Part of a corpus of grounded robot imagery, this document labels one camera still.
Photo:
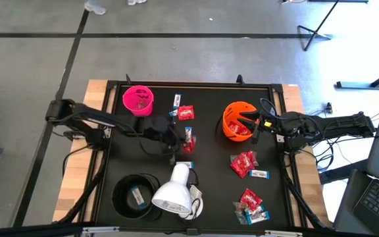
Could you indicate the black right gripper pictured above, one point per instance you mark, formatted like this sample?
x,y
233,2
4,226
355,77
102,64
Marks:
x,y
271,126

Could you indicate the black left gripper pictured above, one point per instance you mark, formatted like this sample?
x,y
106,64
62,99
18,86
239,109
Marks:
x,y
163,138

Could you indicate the clear gummy candy bag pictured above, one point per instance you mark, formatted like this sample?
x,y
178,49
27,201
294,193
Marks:
x,y
240,212
233,158
256,160
140,105

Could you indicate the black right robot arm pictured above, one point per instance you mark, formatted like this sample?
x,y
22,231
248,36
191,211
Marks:
x,y
341,126

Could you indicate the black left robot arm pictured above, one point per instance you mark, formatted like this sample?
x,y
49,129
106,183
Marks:
x,y
87,113

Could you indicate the white blue chocolate bar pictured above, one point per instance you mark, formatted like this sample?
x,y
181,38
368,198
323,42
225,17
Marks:
x,y
138,197
176,100
255,210
258,218
172,113
188,132
185,164
259,174

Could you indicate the orange pumpkin bucket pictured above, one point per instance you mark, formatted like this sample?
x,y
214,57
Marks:
x,y
234,113

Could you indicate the small black floor plug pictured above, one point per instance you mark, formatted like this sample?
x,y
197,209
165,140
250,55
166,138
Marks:
x,y
329,108

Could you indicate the black plastic bucket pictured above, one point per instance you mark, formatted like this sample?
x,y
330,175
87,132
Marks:
x,y
123,197

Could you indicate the black tripod stand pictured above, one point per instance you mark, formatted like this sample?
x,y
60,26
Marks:
x,y
313,33

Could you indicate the black stand base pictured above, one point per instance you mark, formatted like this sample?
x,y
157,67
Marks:
x,y
357,86

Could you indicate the person's foot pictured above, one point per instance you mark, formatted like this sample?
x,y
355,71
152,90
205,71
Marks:
x,y
136,1
94,6

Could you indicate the grey laptop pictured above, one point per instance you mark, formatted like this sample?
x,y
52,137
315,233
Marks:
x,y
378,200

